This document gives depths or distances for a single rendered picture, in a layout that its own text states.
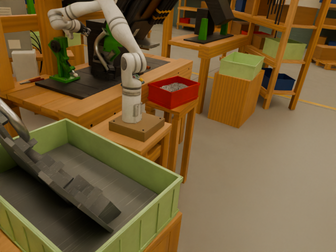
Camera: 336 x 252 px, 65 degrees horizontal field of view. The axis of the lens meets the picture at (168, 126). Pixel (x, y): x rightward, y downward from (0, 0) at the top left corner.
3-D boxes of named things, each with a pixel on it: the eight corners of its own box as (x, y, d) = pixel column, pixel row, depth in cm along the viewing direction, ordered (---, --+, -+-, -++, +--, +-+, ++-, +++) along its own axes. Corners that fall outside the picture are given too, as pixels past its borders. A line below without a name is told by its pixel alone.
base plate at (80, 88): (170, 63, 240) (170, 61, 239) (85, 101, 152) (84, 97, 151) (132, 55, 256) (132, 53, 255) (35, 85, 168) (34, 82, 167)
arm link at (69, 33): (62, 28, 160) (56, 26, 155) (74, 15, 157) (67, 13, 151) (71, 40, 160) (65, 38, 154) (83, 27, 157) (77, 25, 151)
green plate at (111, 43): (122, 55, 187) (127, 23, 182) (115, 54, 180) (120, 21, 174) (110, 52, 191) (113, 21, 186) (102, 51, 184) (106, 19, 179)
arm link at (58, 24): (77, 30, 152) (72, 15, 152) (60, 25, 138) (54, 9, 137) (67, 35, 155) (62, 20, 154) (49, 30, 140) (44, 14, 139)
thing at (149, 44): (159, 47, 196) (159, 43, 194) (148, 50, 183) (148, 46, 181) (117, 39, 210) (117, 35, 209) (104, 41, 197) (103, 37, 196)
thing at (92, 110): (191, 75, 257) (193, 60, 250) (80, 142, 137) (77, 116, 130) (178, 72, 262) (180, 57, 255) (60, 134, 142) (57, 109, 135)
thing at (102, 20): (129, 62, 226) (129, 20, 210) (106, 70, 202) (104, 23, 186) (112, 58, 233) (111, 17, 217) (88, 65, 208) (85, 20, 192)
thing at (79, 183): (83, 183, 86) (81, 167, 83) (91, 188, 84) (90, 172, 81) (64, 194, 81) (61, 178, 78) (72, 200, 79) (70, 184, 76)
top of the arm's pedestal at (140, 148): (171, 130, 144) (172, 123, 142) (140, 158, 118) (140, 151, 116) (123, 115, 156) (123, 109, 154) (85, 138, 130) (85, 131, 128)
